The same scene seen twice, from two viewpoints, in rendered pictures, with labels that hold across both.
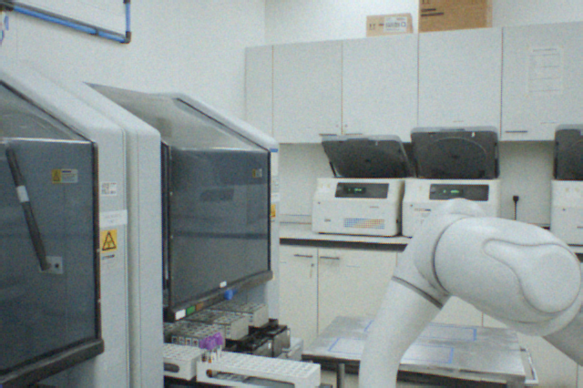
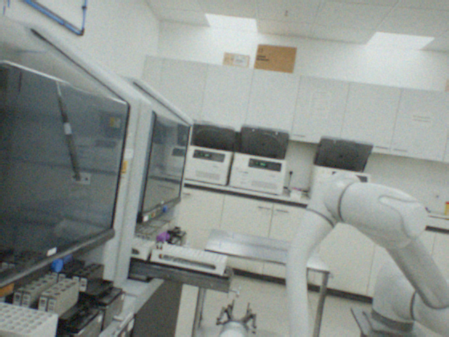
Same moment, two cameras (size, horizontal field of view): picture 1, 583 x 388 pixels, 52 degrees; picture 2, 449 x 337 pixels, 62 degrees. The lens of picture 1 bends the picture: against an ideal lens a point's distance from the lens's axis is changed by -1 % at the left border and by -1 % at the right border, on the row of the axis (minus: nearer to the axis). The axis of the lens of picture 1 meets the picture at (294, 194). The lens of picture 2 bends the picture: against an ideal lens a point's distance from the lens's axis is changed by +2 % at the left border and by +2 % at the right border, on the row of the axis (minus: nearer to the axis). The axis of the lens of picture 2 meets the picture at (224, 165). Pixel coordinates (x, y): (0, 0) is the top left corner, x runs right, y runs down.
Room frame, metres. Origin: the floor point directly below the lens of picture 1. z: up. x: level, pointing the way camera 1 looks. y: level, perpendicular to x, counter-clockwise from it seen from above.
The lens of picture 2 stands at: (0.00, 0.39, 1.32)
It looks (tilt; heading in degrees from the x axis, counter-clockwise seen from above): 3 degrees down; 345
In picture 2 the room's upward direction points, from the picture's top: 9 degrees clockwise
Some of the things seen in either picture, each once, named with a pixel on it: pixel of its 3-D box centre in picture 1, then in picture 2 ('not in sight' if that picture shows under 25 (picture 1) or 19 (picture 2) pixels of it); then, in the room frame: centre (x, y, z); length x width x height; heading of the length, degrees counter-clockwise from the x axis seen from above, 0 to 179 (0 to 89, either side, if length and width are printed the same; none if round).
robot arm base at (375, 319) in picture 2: not in sight; (390, 318); (1.24, -0.73, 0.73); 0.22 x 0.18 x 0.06; 158
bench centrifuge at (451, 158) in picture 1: (454, 181); (260, 158); (3.81, -1.02, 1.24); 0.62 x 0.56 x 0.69; 158
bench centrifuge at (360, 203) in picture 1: (365, 183); (209, 152); (4.02, -0.48, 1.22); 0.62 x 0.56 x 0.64; 156
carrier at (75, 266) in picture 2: not in sight; (71, 274); (1.18, 0.50, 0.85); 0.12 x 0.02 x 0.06; 158
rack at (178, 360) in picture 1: (151, 359); (116, 245); (1.57, 0.38, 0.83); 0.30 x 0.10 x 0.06; 68
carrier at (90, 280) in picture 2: not in sight; (92, 279); (1.16, 0.44, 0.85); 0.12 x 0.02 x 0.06; 158
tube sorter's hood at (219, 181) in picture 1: (157, 188); (123, 137); (1.83, 0.42, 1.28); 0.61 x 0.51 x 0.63; 158
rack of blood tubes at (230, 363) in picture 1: (257, 375); (189, 259); (1.45, 0.09, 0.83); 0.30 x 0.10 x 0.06; 68
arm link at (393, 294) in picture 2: not in sight; (399, 287); (1.22, -0.73, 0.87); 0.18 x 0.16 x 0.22; 19
